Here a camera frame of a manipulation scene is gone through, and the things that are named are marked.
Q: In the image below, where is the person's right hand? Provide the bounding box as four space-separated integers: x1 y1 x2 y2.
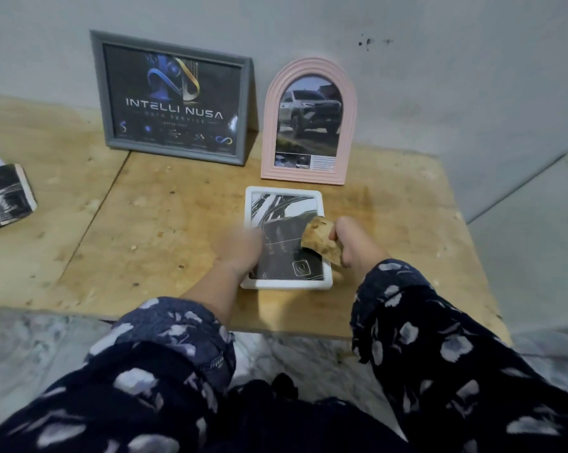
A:
329 216 391 279

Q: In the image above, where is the person's left hand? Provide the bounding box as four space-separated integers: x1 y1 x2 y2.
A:
213 226 266 281

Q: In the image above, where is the brown wiping cloth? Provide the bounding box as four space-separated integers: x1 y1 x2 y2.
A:
300 215 344 267

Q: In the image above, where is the white picture frame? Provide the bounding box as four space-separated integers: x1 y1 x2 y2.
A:
240 185 334 291

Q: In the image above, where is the pink arched picture frame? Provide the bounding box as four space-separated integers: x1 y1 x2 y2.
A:
260 56 358 186

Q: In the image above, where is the grey picture frame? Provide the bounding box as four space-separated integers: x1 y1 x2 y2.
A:
89 29 254 167

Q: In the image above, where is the black car brochure print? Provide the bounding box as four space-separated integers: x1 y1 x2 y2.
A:
0 164 38 234

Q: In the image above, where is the person's left forearm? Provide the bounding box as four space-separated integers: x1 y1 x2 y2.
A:
0 259 252 453

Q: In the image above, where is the person's right forearm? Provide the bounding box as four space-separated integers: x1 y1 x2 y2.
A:
349 257 568 453

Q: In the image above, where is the person's right foot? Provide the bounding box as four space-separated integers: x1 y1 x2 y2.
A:
270 373 299 401

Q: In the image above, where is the person's dark floral dress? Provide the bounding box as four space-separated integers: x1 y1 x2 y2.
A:
203 379 407 453

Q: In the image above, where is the white cabinet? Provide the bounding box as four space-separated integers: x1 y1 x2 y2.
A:
467 147 568 335

